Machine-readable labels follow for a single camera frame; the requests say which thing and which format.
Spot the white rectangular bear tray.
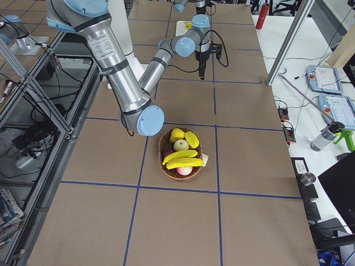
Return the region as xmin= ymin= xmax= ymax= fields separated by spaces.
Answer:
xmin=175 ymin=21 xmax=192 ymax=36

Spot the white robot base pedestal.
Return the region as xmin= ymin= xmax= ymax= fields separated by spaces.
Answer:
xmin=108 ymin=0 xmax=148 ymax=80

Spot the paper price tag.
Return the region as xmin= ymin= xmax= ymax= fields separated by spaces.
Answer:
xmin=202 ymin=154 xmax=209 ymax=167

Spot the aluminium frame post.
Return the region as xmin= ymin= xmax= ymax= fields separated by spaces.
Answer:
xmin=266 ymin=0 xmax=315 ymax=85

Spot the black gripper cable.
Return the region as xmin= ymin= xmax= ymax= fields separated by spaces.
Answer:
xmin=166 ymin=29 xmax=230 ymax=73

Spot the metal rod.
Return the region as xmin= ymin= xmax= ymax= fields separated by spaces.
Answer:
xmin=277 ymin=69 xmax=334 ymax=122

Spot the pale pink apple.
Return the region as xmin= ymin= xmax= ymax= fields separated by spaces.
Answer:
xmin=173 ymin=139 xmax=189 ymax=151

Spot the yellow banana in basket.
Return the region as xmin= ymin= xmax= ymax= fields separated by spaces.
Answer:
xmin=166 ymin=158 xmax=203 ymax=170

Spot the red cylinder bottle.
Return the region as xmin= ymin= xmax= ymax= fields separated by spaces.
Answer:
xmin=255 ymin=3 xmax=270 ymax=30

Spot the brown woven wicker basket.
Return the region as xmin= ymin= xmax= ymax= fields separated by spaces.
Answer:
xmin=158 ymin=127 xmax=205 ymax=180

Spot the clear water bottle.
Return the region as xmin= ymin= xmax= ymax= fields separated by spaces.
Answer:
xmin=310 ymin=121 xmax=344 ymax=151

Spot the red pink apple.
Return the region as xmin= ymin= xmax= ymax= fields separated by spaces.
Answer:
xmin=176 ymin=166 xmax=193 ymax=176

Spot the yellow lemon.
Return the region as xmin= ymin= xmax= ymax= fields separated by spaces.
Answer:
xmin=170 ymin=128 xmax=185 ymax=143

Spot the blue teach pendant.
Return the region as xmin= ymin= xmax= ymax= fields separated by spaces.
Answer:
xmin=318 ymin=95 xmax=354 ymax=130
xmin=306 ymin=65 xmax=343 ymax=95

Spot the green handled tool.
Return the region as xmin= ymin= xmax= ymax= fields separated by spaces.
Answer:
xmin=334 ymin=129 xmax=355 ymax=152

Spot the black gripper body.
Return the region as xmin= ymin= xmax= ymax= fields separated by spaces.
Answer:
xmin=194 ymin=42 xmax=222 ymax=61

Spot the white power strip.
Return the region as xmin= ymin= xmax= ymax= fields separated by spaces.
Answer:
xmin=15 ymin=153 xmax=41 ymax=169

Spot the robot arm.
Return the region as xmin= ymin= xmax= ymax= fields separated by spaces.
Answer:
xmin=170 ymin=0 xmax=214 ymax=14
xmin=46 ymin=0 xmax=222 ymax=136

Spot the small steel cup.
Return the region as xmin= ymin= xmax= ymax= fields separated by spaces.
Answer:
xmin=300 ymin=172 xmax=316 ymax=186

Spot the yellow starfruit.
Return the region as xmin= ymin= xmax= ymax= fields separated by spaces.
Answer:
xmin=185 ymin=131 xmax=200 ymax=149

